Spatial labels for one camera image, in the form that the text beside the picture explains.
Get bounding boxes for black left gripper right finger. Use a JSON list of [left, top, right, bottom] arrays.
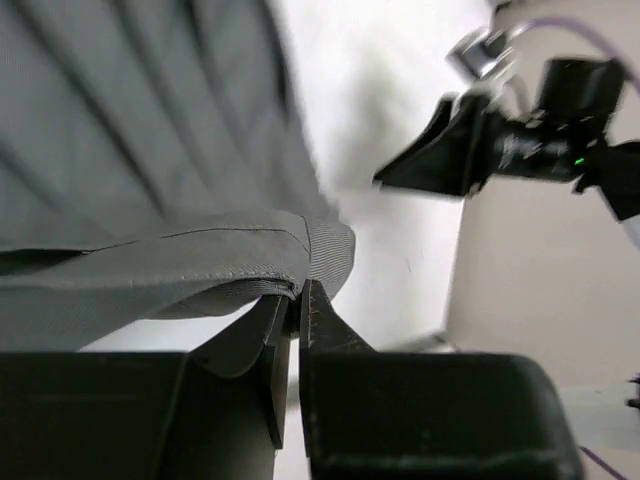
[[299, 281, 584, 479]]

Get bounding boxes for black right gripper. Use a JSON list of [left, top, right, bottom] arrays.
[[373, 94, 608, 198]]

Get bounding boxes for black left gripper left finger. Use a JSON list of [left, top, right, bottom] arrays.
[[1, 296, 290, 479]]

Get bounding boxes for grey pleated skirt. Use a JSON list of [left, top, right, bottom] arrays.
[[1, 1, 355, 351]]

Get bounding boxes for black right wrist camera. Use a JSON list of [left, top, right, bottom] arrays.
[[537, 58, 626, 119]]

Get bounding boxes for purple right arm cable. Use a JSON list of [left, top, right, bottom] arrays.
[[514, 17, 640, 81]]

